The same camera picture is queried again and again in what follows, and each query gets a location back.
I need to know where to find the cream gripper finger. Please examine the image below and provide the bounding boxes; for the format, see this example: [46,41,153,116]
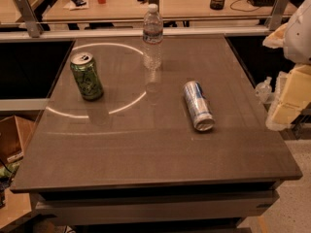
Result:
[262,23,287,49]
[265,64,311,131]

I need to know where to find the silver blue redbull can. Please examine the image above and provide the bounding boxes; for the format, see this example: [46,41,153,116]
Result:
[183,81,215,132]

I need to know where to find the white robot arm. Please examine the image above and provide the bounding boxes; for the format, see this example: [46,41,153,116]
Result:
[263,0,311,131]

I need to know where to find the green soda can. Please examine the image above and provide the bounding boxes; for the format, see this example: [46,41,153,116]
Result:
[70,51,103,101]

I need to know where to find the small clear sanitizer bottle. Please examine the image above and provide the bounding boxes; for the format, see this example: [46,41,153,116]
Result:
[255,77,272,103]

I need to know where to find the black mesh cup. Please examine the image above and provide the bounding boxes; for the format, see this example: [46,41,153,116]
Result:
[210,0,225,10]

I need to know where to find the clear plastic water bottle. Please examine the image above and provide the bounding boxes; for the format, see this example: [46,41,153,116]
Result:
[143,4,163,70]

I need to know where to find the cardboard box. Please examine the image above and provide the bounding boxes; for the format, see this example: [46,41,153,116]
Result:
[0,116,35,164]

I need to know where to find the right metal bracket post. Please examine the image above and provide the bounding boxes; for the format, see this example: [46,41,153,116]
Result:
[264,0,290,31]

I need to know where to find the black cable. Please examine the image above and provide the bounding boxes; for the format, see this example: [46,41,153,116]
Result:
[229,0,259,13]

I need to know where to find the horizontal metal rail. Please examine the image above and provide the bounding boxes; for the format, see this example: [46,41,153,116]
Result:
[0,25,270,42]

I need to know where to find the left metal bracket post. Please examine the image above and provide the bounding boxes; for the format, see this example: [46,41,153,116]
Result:
[14,0,43,38]

